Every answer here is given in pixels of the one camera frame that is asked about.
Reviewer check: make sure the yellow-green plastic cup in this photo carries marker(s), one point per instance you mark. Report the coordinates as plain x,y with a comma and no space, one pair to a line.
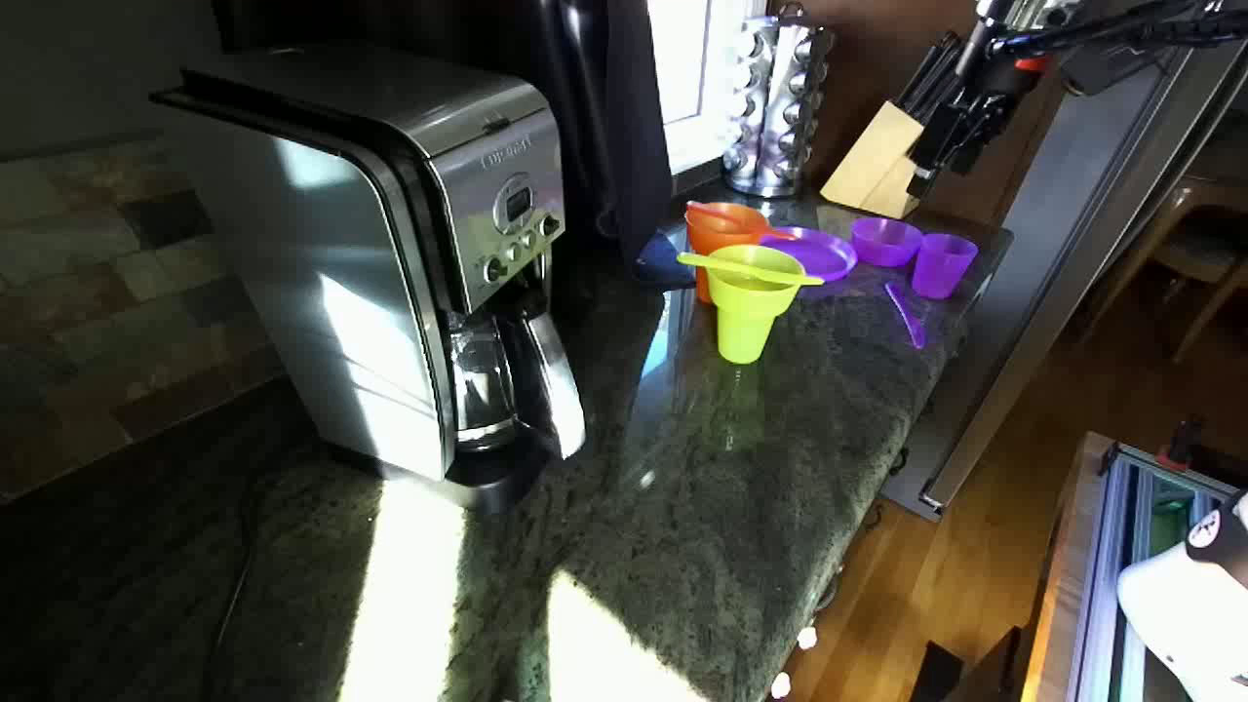
744,319

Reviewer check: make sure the white cabinet knob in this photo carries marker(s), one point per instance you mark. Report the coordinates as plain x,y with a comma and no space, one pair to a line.
809,636
780,684

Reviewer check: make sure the black floor object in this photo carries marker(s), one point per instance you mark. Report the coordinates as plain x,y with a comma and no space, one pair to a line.
969,667

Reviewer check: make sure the wooden chair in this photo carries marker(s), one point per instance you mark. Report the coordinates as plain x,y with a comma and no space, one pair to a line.
1204,247

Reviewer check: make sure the purple plastic plate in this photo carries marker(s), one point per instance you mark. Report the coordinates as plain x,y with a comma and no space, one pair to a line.
826,255

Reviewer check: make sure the orange plastic cup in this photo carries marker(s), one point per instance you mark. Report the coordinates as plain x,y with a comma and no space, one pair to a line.
715,226

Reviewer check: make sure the silver drip coffee maker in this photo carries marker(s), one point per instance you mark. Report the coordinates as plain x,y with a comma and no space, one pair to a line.
325,259

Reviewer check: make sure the glass coffee carafe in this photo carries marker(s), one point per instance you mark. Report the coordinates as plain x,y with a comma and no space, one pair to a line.
490,377

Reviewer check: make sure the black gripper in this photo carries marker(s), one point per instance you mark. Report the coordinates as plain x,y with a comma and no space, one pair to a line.
1020,39

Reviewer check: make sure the wooden knife block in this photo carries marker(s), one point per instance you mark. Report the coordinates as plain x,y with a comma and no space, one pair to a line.
873,161

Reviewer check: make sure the yellow-green plastic utensil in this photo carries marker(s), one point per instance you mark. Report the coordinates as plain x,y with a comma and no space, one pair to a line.
753,269

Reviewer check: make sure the purple plastic knife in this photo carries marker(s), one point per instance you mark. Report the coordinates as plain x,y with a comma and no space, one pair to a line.
908,319

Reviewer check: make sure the blue plastic plate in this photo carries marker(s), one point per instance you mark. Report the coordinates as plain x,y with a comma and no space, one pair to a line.
659,259

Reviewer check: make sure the purple plastic cup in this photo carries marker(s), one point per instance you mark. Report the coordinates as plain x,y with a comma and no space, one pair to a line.
942,265

